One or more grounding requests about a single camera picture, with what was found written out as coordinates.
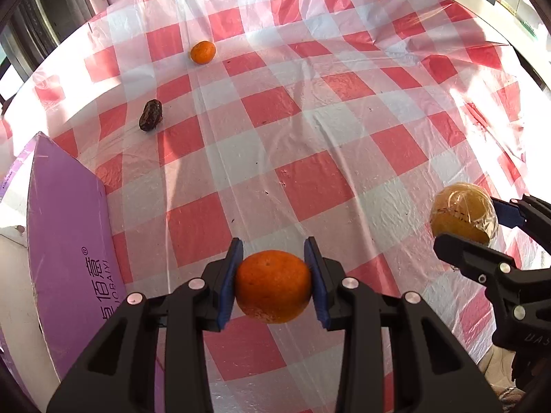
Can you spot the small orange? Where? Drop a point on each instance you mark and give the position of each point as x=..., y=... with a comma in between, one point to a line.
x=202, y=52

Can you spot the purple cardboard box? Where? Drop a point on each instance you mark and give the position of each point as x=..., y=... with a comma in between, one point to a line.
x=73, y=241

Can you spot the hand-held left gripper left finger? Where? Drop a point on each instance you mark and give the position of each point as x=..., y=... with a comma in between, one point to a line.
x=227, y=286

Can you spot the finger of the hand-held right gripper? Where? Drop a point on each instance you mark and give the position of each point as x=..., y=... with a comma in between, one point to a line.
x=508, y=214
x=465, y=256

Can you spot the large orange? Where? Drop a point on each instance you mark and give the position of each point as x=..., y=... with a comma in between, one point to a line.
x=273, y=286

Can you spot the brown plastic-wrapped fruit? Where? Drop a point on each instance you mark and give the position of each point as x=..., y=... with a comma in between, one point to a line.
x=462, y=213

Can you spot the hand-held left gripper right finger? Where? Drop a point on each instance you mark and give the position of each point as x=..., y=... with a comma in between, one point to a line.
x=317, y=286

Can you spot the dark dried date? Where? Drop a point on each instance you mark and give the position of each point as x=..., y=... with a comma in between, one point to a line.
x=150, y=115

